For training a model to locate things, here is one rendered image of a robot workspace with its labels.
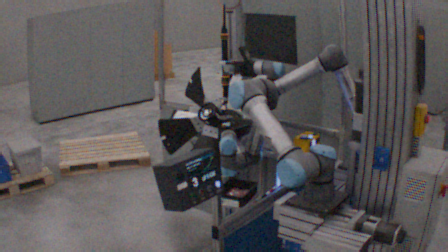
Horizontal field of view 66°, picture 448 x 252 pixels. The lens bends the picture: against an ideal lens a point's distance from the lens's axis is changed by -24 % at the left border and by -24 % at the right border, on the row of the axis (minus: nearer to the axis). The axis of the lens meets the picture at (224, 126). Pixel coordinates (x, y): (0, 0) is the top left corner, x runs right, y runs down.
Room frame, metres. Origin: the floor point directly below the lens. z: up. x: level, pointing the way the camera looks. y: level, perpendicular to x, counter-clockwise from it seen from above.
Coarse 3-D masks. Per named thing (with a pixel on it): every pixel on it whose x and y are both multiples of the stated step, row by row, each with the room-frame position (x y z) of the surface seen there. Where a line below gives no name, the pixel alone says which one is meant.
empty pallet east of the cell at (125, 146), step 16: (64, 144) 5.10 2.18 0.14; (80, 144) 5.11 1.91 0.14; (96, 144) 5.11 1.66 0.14; (112, 144) 5.13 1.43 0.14; (128, 144) 5.11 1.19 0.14; (64, 160) 4.49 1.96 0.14; (80, 160) 4.50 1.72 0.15; (96, 160) 4.51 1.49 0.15; (112, 160) 4.55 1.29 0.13; (144, 160) 4.69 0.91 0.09
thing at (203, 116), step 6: (210, 102) 2.45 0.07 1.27; (204, 108) 2.45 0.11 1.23; (210, 108) 2.43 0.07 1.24; (216, 108) 2.41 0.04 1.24; (198, 114) 2.44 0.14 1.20; (204, 114) 2.43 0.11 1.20; (210, 114) 2.40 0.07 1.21; (222, 114) 2.45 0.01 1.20; (228, 114) 2.49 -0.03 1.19; (204, 120) 2.39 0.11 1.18; (210, 120) 2.39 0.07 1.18; (216, 126) 2.45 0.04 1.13
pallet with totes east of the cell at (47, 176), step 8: (48, 168) 4.20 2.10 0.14; (16, 176) 3.88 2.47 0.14; (32, 176) 3.91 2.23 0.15; (40, 176) 3.93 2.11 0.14; (48, 176) 4.00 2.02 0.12; (0, 184) 3.61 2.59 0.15; (8, 184) 3.63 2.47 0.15; (16, 184) 3.68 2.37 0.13; (40, 184) 3.98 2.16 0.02; (48, 184) 3.99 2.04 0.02; (16, 192) 3.66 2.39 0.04; (24, 192) 3.74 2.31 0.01
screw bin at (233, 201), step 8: (224, 184) 2.21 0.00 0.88; (232, 184) 2.27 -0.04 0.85; (240, 184) 2.25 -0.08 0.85; (248, 184) 2.23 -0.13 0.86; (256, 184) 2.19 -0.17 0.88; (224, 192) 2.21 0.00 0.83; (248, 192) 2.09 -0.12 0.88; (256, 192) 2.20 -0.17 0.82; (224, 200) 2.07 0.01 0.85; (232, 200) 2.05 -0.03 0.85; (240, 200) 2.03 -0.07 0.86; (248, 200) 2.10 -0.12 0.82
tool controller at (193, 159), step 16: (176, 160) 1.60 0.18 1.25; (192, 160) 1.60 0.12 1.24; (208, 160) 1.67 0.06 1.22; (160, 176) 1.55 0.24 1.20; (176, 176) 1.52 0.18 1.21; (208, 176) 1.64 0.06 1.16; (160, 192) 1.56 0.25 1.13; (176, 192) 1.50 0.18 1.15; (192, 192) 1.55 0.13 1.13; (208, 192) 1.61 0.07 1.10; (176, 208) 1.50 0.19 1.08
